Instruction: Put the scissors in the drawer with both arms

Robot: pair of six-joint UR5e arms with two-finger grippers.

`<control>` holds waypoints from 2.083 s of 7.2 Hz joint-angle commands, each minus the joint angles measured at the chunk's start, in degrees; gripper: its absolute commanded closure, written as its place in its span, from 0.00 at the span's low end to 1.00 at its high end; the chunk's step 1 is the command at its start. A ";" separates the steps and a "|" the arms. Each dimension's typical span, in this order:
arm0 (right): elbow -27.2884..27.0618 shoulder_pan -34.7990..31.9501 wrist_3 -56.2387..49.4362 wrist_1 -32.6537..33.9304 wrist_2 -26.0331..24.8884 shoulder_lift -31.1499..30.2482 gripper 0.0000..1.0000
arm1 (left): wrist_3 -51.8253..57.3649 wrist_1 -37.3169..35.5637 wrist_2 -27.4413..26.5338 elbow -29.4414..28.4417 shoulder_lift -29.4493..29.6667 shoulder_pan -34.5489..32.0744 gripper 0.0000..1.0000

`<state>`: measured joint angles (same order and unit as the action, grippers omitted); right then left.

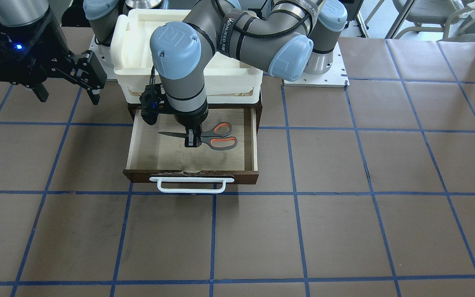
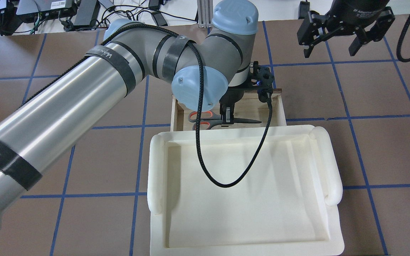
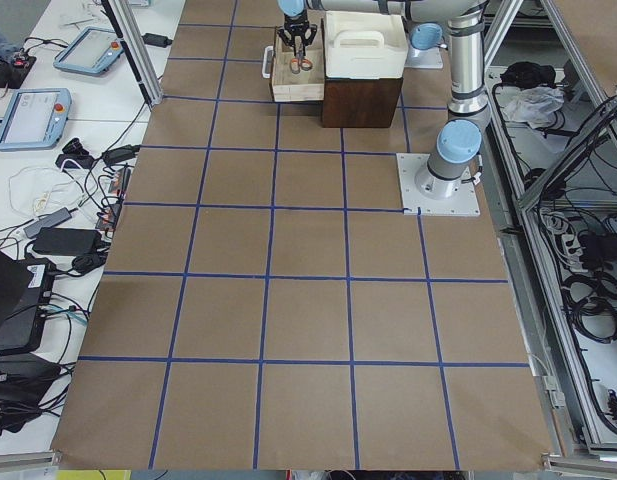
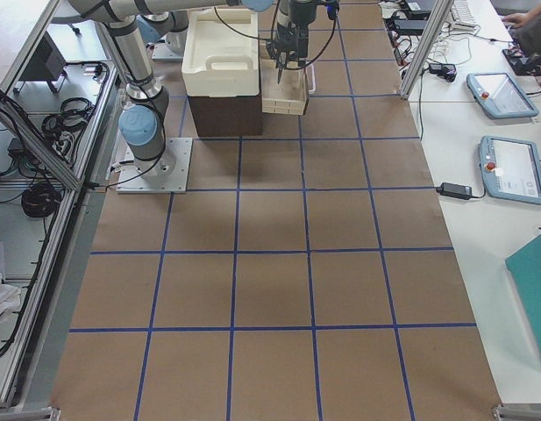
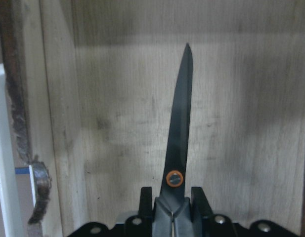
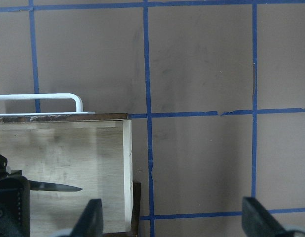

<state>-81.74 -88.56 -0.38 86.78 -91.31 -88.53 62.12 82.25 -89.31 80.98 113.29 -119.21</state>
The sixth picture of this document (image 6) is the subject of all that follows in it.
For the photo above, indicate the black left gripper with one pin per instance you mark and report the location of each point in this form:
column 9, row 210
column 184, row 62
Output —
column 14, row 202

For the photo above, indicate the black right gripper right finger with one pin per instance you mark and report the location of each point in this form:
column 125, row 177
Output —
column 257, row 221

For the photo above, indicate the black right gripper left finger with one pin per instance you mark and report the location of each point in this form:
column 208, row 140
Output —
column 90, row 223

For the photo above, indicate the dark wooden drawer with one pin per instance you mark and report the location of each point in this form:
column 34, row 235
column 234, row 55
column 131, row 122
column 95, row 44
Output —
column 89, row 151

